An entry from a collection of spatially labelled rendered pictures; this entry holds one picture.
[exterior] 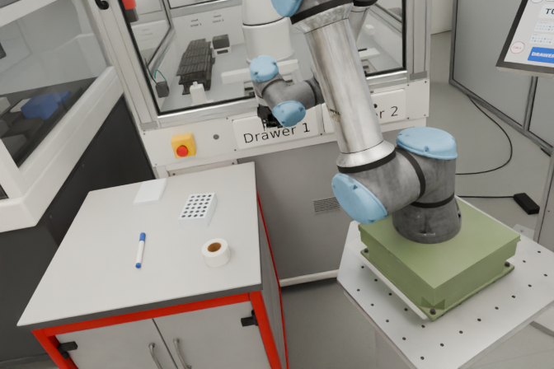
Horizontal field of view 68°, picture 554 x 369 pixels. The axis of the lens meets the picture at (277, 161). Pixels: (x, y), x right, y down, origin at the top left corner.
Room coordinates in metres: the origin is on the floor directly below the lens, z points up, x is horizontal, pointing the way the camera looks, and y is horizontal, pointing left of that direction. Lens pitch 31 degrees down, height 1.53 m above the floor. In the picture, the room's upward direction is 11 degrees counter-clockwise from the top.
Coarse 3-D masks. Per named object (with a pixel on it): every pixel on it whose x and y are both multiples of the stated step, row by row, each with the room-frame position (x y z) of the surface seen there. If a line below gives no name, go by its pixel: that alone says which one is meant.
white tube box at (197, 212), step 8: (192, 200) 1.08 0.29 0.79; (200, 200) 1.07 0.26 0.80; (208, 200) 1.07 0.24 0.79; (216, 200) 1.09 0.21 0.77; (184, 208) 1.04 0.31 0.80; (192, 208) 1.04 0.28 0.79; (200, 208) 1.02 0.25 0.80; (208, 208) 1.01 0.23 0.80; (184, 216) 1.01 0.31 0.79; (192, 216) 0.99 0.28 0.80; (200, 216) 0.99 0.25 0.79; (208, 216) 1.00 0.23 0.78; (184, 224) 0.99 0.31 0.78; (192, 224) 0.98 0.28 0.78; (200, 224) 0.98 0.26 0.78; (208, 224) 0.98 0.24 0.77
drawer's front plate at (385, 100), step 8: (376, 96) 1.29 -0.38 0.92; (384, 96) 1.29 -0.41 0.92; (392, 96) 1.29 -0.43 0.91; (400, 96) 1.29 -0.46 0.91; (384, 104) 1.29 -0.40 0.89; (392, 104) 1.29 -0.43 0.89; (400, 104) 1.29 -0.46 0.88; (376, 112) 1.29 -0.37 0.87; (384, 112) 1.29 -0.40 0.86; (392, 112) 1.29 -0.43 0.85; (400, 112) 1.29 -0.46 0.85; (328, 120) 1.30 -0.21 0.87; (384, 120) 1.29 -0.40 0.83; (392, 120) 1.29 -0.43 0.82; (328, 128) 1.30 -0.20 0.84
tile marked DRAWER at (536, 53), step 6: (534, 48) 1.22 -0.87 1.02; (540, 48) 1.21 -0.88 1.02; (546, 48) 1.20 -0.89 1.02; (534, 54) 1.21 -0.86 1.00; (540, 54) 1.19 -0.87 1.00; (546, 54) 1.18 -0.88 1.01; (552, 54) 1.17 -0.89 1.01; (528, 60) 1.21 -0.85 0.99; (534, 60) 1.19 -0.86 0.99; (540, 60) 1.18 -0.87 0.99; (546, 60) 1.17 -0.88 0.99; (552, 60) 1.16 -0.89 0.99
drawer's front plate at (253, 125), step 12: (312, 108) 1.30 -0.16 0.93; (240, 120) 1.31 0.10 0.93; (252, 120) 1.30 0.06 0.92; (312, 120) 1.30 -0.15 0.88; (240, 132) 1.31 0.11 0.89; (252, 132) 1.30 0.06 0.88; (264, 132) 1.30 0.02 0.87; (276, 132) 1.30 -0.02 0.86; (300, 132) 1.30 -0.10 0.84; (312, 132) 1.30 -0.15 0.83; (240, 144) 1.31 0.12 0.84; (252, 144) 1.30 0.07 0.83; (264, 144) 1.30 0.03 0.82
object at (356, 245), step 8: (360, 240) 0.80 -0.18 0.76; (352, 248) 0.78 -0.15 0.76; (360, 248) 0.77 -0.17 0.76; (360, 256) 0.74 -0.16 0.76; (368, 264) 0.71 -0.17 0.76; (376, 272) 0.68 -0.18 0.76; (384, 280) 0.65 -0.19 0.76; (392, 288) 0.63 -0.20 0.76; (400, 296) 0.60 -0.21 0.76; (408, 304) 0.58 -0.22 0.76; (416, 312) 0.56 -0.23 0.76; (376, 336) 0.76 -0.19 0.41; (376, 344) 0.76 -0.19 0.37; (384, 344) 0.72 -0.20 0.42; (376, 352) 0.76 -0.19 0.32; (384, 352) 0.72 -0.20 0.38; (392, 352) 0.69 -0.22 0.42; (384, 360) 0.72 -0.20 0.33; (392, 360) 0.69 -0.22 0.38; (400, 360) 0.66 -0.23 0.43; (384, 368) 0.73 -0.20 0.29; (392, 368) 0.69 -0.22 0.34; (400, 368) 0.66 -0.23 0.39; (408, 368) 0.63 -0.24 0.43
